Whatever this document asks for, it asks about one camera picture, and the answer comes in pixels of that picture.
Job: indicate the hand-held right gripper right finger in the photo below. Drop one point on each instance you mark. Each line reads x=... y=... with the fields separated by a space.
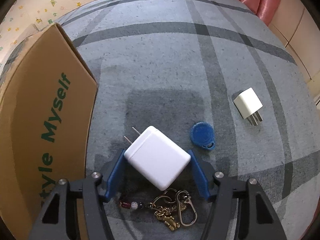
x=200 y=177

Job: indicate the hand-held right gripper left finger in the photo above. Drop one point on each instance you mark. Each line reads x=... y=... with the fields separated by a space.
x=113 y=177

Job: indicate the blue key fob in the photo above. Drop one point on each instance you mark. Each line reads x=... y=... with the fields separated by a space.
x=200 y=135

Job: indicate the large white charger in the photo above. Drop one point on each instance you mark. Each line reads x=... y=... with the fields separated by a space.
x=157 y=157

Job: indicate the brown cardboard box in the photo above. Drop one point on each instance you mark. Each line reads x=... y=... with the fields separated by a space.
x=30 y=105

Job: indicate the small white charger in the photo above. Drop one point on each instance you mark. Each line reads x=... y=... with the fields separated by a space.
x=246 y=102

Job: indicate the beige wardrobe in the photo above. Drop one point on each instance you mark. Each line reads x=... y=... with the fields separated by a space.
x=300 y=37

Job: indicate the pink satin curtain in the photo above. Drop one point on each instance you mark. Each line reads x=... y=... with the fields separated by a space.
x=262 y=0

